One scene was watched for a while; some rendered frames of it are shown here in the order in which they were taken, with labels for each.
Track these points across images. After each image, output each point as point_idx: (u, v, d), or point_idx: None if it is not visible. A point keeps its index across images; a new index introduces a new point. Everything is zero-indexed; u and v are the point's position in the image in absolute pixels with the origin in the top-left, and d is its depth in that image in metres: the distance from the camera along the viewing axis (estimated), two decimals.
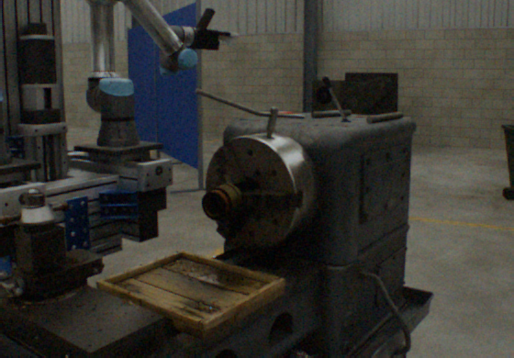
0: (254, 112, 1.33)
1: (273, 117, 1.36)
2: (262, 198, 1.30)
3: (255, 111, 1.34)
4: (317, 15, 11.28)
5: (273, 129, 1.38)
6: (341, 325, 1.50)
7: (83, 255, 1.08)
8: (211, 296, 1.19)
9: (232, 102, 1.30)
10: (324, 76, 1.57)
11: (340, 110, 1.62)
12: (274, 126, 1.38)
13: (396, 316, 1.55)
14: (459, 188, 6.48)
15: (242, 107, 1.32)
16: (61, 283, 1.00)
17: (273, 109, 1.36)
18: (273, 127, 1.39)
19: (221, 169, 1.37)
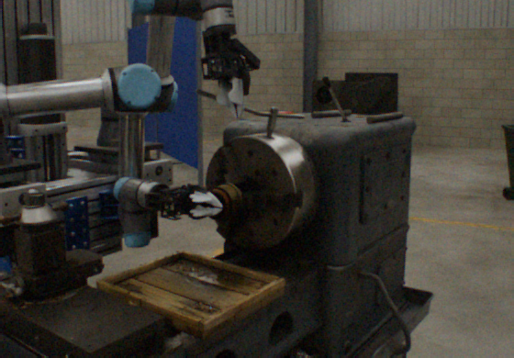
0: (254, 112, 1.33)
1: (273, 117, 1.36)
2: (262, 198, 1.30)
3: (255, 111, 1.34)
4: (317, 15, 11.28)
5: (273, 129, 1.38)
6: (341, 325, 1.50)
7: (83, 255, 1.08)
8: (211, 296, 1.19)
9: None
10: (324, 76, 1.57)
11: (340, 110, 1.62)
12: (274, 126, 1.38)
13: (396, 316, 1.55)
14: (459, 188, 6.48)
15: None
16: (61, 283, 1.00)
17: (273, 109, 1.36)
18: (273, 127, 1.39)
19: (221, 169, 1.37)
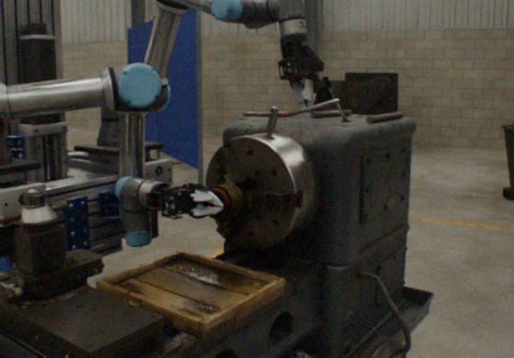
0: (289, 112, 1.41)
1: None
2: (262, 198, 1.30)
3: (289, 112, 1.41)
4: (317, 15, 11.28)
5: (266, 128, 1.38)
6: (341, 325, 1.50)
7: (83, 255, 1.08)
8: (211, 296, 1.19)
9: (310, 106, 1.44)
10: (324, 76, 1.57)
11: (340, 110, 1.62)
12: (267, 124, 1.38)
13: (396, 316, 1.55)
14: (459, 188, 6.48)
15: (301, 111, 1.42)
16: (61, 283, 1.00)
17: (274, 107, 1.38)
18: (269, 128, 1.37)
19: (221, 169, 1.37)
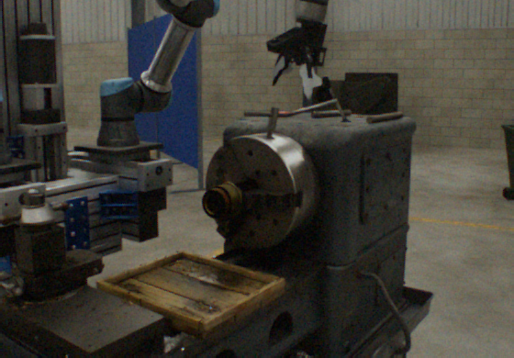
0: (289, 112, 1.42)
1: None
2: (262, 198, 1.30)
3: (289, 112, 1.41)
4: None
5: (266, 128, 1.38)
6: (341, 325, 1.50)
7: (83, 255, 1.08)
8: (211, 296, 1.19)
9: (309, 106, 1.45)
10: (324, 76, 1.57)
11: (340, 110, 1.62)
12: (267, 124, 1.38)
13: (396, 316, 1.55)
14: (459, 188, 6.48)
15: (301, 111, 1.42)
16: (61, 283, 1.00)
17: (275, 107, 1.38)
18: (269, 128, 1.37)
19: (221, 169, 1.37)
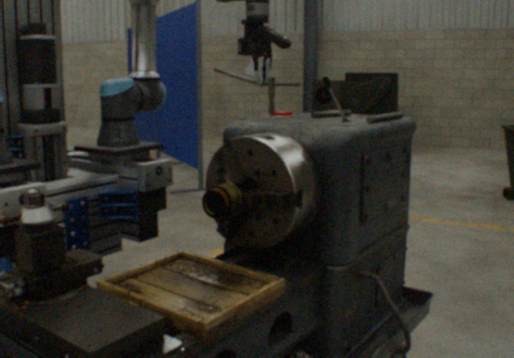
0: (254, 82, 1.62)
1: (268, 84, 1.59)
2: (262, 198, 1.30)
3: (255, 81, 1.62)
4: (317, 15, 11.28)
5: (273, 96, 1.59)
6: (341, 325, 1.50)
7: (83, 255, 1.08)
8: (211, 296, 1.19)
9: (240, 75, 1.67)
10: (324, 76, 1.57)
11: (340, 110, 1.62)
12: (272, 93, 1.59)
13: (396, 316, 1.55)
14: (459, 188, 6.48)
15: (249, 79, 1.65)
16: (61, 283, 1.00)
17: (268, 78, 1.59)
18: (274, 95, 1.60)
19: (221, 169, 1.37)
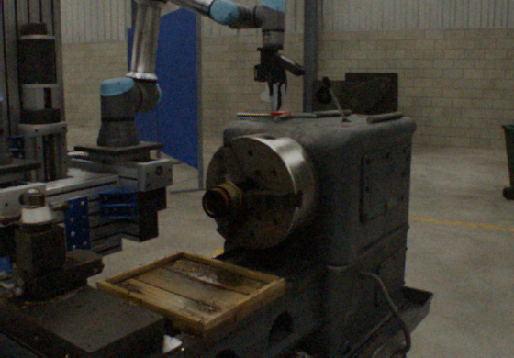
0: (273, 114, 1.72)
1: (286, 113, 1.68)
2: (262, 198, 1.30)
3: (273, 114, 1.72)
4: (317, 15, 11.28)
5: (284, 116, 1.65)
6: (341, 325, 1.50)
7: (83, 255, 1.08)
8: (211, 296, 1.19)
9: (260, 116, 1.77)
10: (324, 76, 1.57)
11: (340, 110, 1.62)
12: (285, 114, 1.66)
13: (396, 316, 1.55)
14: (459, 188, 6.48)
15: (266, 117, 1.75)
16: (61, 283, 1.00)
17: None
18: (285, 118, 1.65)
19: (221, 169, 1.37)
